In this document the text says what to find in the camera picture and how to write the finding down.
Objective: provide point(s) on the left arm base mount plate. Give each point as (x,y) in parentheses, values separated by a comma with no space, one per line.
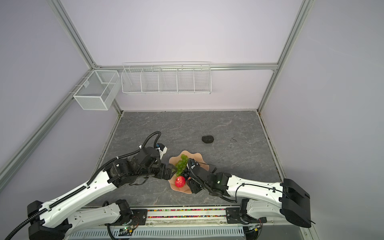
(135,217)

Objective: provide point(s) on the green fake grape bunch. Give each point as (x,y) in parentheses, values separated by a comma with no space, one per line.
(181,165)

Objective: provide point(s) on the long white wire basket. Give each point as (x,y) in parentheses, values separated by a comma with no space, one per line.
(167,78)

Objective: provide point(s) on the beige wavy fruit bowl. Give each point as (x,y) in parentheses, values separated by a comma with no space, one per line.
(174,160)

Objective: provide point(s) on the red fake apple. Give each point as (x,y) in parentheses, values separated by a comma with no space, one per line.
(180,182)

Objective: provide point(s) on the aluminium front rail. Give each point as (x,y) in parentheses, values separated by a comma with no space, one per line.
(204,216)

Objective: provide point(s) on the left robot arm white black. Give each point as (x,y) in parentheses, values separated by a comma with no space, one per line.
(50,220)

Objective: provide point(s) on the dark fake avocado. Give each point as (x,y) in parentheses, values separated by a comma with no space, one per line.
(208,139)

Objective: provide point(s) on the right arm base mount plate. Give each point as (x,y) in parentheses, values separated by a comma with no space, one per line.
(238,216)

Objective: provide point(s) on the small white mesh basket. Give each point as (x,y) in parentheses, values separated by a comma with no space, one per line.
(99,90)

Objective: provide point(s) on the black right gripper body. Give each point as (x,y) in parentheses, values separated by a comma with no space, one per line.
(196,187)

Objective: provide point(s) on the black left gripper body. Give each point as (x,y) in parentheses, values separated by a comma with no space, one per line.
(155,171)

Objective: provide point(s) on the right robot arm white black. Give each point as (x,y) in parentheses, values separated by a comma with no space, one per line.
(261,200)

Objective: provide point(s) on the dark purple fake grape bunch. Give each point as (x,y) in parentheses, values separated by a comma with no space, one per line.
(186,174)

